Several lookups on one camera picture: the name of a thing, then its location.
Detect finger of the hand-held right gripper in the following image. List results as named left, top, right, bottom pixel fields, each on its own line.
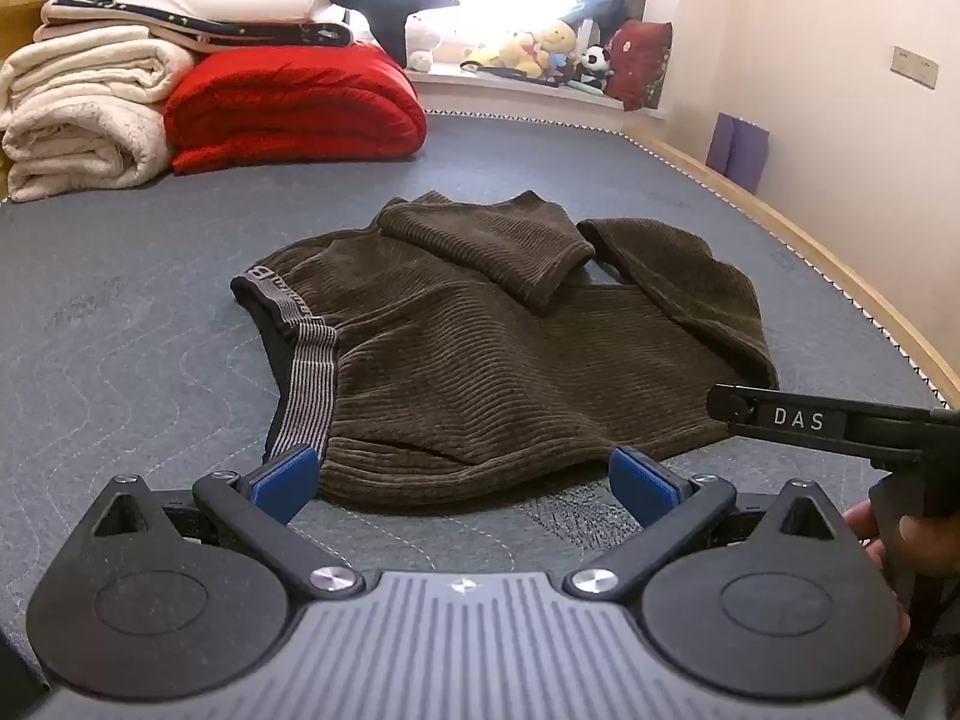
left=707, top=384, right=938, bottom=462

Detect person's right hand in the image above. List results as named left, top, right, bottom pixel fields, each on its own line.
left=843, top=501, right=960, bottom=647

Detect white and navy folded quilt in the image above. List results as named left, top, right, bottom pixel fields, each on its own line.
left=34, top=0, right=355, bottom=55

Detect grey quilted mattress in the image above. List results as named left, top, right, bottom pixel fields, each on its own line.
left=0, top=109, right=947, bottom=691

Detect panda plush toy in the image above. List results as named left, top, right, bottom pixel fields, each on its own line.
left=576, top=45, right=617, bottom=91

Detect cream folded blanket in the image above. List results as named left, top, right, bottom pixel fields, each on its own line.
left=0, top=24, right=197, bottom=203

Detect red folded blanket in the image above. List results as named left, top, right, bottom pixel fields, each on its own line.
left=163, top=41, right=428, bottom=175

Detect white windowsill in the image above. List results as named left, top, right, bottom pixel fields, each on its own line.
left=409, top=64, right=670, bottom=122

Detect yellow bear plush toy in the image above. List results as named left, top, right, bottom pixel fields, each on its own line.
left=534, top=21, right=580, bottom=82

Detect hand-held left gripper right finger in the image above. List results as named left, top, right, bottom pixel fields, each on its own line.
left=564, top=446, right=856, bottom=602

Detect red patterned cushion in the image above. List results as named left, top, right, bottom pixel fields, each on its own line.
left=604, top=19, right=674, bottom=112

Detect purple box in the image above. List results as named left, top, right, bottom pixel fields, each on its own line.
left=706, top=112, right=771, bottom=194

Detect white plush toy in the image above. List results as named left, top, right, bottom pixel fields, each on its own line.
left=405, top=13, right=445, bottom=74

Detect brown corduroy pants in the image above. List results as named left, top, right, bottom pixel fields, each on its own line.
left=229, top=191, right=781, bottom=518

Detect wall switch plate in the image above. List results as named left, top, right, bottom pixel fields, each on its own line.
left=891, top=45, right=940, bottom=89

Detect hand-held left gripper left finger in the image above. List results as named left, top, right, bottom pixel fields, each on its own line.
left=90, top=444, right=367, bottom=601

